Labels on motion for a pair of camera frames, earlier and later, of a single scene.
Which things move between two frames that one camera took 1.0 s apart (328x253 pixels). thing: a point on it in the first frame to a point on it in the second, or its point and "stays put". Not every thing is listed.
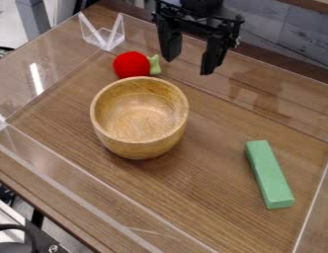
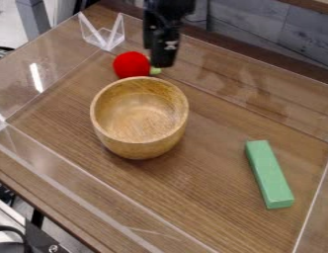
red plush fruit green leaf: [135, 64] stays put
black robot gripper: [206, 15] to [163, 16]
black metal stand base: [39, 240] stays put
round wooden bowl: [140, 116] stays put
